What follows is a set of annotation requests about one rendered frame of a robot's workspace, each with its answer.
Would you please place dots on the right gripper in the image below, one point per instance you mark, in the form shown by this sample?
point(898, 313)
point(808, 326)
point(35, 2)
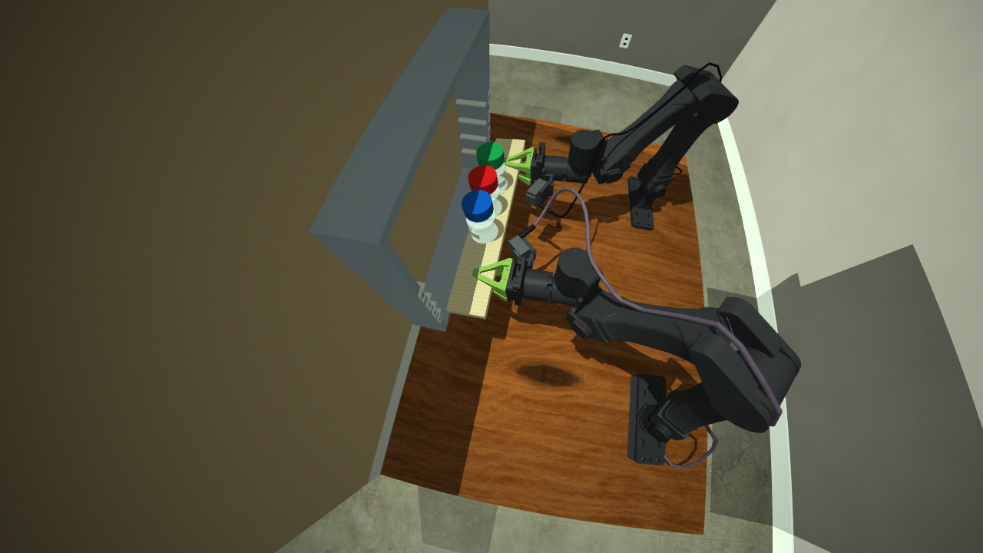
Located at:
point(545, 167)

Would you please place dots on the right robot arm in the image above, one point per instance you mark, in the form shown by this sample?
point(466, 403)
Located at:
point(716, 103)

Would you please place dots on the clear bottle with blue cap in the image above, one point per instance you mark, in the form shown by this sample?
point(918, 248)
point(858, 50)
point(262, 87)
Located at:
point(478, 207)

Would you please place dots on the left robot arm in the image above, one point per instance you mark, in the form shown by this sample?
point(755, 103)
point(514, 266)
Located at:
point(733, 390)

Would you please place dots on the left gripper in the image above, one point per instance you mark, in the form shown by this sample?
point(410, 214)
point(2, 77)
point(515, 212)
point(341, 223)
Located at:
point(531, 284)

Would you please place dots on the light wooden shelf board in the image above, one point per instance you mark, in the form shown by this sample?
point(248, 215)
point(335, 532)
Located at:
point(470, 296)

